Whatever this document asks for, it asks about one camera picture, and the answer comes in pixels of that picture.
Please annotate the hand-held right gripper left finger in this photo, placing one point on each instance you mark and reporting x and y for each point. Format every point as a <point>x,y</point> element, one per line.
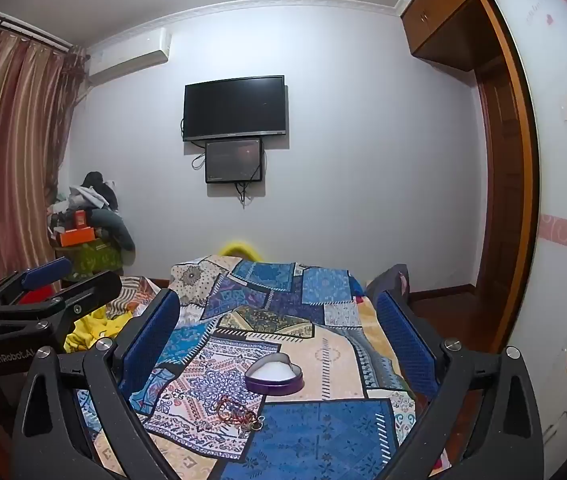
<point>153,342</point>

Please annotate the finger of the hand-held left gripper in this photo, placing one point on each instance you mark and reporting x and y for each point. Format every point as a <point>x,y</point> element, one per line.
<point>46,271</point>
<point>93,290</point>

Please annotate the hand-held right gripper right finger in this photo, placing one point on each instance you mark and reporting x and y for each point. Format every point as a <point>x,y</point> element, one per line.
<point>406,342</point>

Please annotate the purple heart-shaped box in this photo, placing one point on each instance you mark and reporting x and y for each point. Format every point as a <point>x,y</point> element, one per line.
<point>273,382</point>

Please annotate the green patterned bag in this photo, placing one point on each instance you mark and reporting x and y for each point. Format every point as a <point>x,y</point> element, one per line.
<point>93,260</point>

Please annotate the yellow cloth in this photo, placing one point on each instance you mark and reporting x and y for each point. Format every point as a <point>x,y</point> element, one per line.
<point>93,327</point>

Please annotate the striped orange cloth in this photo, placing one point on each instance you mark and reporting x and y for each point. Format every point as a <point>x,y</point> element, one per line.
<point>136,295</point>

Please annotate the flat orange box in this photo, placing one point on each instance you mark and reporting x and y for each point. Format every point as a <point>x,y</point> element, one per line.
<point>77,236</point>

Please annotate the small upright orange box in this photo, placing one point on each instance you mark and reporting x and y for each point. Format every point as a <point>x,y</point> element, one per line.
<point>80,218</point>

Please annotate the dark grey bag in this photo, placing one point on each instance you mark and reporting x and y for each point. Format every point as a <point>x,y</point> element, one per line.
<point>391,280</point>

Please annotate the pile of clothes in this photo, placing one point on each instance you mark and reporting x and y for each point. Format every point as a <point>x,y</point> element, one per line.
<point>98,195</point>

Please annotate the patchwork blue blanket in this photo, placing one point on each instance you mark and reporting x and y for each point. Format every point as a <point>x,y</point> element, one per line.
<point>313,310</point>

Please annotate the striped brown curtain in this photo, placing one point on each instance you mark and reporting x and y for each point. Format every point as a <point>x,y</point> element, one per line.
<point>8,150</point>

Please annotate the yellow plastic chair back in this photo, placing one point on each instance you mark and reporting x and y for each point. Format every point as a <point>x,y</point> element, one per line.
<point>239,247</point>

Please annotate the brown wooden door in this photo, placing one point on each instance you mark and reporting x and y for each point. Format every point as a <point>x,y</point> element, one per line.
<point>498,175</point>

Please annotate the white heart-print sliding door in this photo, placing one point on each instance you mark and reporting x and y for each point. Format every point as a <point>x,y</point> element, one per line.
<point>558,185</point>

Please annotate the white air conditioner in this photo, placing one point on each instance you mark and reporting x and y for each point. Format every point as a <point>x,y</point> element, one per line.
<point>128,55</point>

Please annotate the wooden overhead cabinets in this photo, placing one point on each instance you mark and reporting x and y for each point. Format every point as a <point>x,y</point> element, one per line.
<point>443,15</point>

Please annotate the small black wall monitor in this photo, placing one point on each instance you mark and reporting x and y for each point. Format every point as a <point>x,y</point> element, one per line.
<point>234,161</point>

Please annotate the black wall television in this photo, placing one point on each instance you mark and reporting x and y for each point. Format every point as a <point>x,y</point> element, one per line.
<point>235,108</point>

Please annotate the white curtain rail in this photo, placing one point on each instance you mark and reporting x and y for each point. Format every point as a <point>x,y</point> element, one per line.
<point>18,27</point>

